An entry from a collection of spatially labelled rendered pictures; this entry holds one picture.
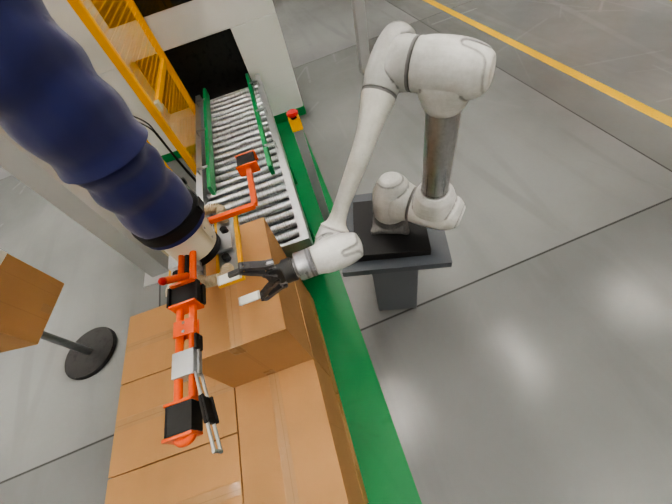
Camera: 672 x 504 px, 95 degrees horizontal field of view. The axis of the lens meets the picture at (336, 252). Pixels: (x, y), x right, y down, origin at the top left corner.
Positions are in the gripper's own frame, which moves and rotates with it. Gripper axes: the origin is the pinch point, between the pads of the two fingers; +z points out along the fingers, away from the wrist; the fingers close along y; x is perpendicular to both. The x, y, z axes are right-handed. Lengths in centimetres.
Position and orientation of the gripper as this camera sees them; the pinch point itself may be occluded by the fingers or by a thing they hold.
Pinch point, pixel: (232, 291)
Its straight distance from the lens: 98.7
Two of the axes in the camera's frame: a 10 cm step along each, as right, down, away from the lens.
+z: -9.4, 3.5, -0.2
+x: -2.9, -7.5, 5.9
